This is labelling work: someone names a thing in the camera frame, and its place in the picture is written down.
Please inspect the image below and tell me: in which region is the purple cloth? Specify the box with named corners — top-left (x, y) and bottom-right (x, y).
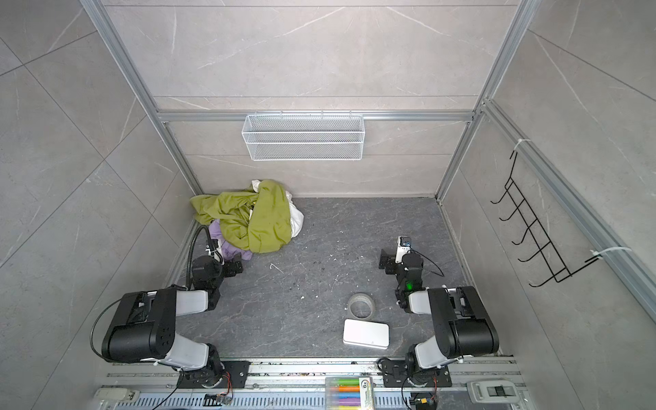
top-left (208, 220), bottom-right (253, 261)

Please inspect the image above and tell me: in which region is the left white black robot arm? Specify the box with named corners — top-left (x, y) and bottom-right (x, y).
top-left (92, 225), bottom-right (250, 395)

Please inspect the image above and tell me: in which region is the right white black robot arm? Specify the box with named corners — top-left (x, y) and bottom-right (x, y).
top-left (379, 249), bottom-right (500, 386)

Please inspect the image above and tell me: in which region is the olive green cloth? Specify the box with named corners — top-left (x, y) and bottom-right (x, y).
top-left (190, 179), bottom-right (292, 254)

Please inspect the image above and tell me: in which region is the white cloth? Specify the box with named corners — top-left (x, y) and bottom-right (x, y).
top-left (275, 181), bottom-right (304, 238)

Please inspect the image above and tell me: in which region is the clear tape roll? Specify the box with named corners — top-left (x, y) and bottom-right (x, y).
top-left (347, 293), bottom-right (376, 320)

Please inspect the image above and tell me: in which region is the white rectangular box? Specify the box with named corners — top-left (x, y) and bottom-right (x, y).
top-left (343, 319), bottom-right (390, 350)

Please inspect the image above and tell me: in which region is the marker pen case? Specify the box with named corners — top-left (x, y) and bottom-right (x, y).
top-left (325, 376), bottom-right (375, 410)

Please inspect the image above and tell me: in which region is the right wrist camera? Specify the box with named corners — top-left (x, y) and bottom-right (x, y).
top-left (395, 236), bottom-right (412, 264)

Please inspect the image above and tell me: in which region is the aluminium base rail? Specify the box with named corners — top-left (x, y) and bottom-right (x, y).
top-left (90, 356), bottom-right (535, 409)

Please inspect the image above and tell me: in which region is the white wire mesh basket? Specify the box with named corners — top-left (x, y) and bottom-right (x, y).
top-left (242, 113), bottom-right (366, 162)

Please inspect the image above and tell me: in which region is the white device on rail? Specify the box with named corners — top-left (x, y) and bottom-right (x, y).
top-left (466, 379), bottom-right (520, 404)

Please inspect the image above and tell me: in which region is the black wire hook rack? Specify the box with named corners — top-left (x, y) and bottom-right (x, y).
top-left (490, 151), bottom-right (602, 289)

